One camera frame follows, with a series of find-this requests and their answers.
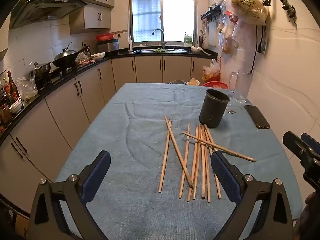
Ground red plastic basin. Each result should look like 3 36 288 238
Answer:
95 33 114 42

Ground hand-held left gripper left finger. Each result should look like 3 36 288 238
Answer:
29 150 112 240

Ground beige kitchen cabinets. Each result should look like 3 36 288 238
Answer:
0 55 218 213
24 0 115 35

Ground person's right hand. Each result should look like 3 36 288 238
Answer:
297 191 320 234

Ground black cylindrical utensil holder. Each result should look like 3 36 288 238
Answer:
199 89 230 129

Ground small white bowl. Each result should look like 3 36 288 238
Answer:
9 97 23 114

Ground black gas stove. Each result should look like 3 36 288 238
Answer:
35 65 78 88

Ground wall power outlet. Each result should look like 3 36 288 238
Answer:
257 39 268 55

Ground white ladle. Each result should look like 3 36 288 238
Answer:
191 46 211 55

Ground black kitchen countertop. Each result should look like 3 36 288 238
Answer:
0 49 218 145

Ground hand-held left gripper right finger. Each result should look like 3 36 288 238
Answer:
210 150 294 240

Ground steel cooking pot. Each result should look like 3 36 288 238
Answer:
32 61 52 78

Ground crumpled clear plastic bag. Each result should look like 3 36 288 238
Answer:
16 76 39 101

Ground white cutting board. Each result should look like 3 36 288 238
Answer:
208 22 217 47

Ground black smartphone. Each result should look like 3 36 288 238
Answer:
244 104 271 130

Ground steel kitchen sink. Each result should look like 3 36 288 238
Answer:
131 47 189 53

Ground beige lower kitchen cabinets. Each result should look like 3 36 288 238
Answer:
0 55 218 213

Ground black wok with lid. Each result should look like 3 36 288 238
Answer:
52 42 90 67

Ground blue towel table cover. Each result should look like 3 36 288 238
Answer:
54 82 303 240

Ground chrome sink faucet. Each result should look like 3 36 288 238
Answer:
152 28 167 49

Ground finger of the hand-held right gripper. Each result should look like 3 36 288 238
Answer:
283 131 316 171
301 133 320 155

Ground black wall rack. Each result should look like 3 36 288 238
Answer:
200 4 223 22

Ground black power cable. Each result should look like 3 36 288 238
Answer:
249 24 266 75

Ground bunch of wooden chopsticks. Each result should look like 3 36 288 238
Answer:
157 116 257 203

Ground black clamp tool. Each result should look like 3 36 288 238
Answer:
274 0 298 25

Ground clear bag with pink contents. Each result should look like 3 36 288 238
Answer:
75 51 95 65

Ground hanging clear plastic bags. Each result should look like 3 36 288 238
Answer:
217 0 252 54

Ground steel rice cooker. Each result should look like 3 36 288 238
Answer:
97 39 119 53

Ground grey range hood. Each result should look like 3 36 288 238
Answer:
9 0 88 29

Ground clear glass pitcher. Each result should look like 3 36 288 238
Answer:
228 70 253 103

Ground hanging yellowish plastic bag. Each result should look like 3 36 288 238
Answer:
230 0 270 26

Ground orange plastic bags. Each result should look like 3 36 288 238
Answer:
202 58 222 82

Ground group of sauce bottles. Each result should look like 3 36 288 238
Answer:
0 70 21 125

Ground beige upper kitchen cabinets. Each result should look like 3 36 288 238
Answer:
24 0 115 35

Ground red plastic basket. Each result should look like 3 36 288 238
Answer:
202 81 228 90

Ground kitchen window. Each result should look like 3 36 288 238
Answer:
129 0 197 48

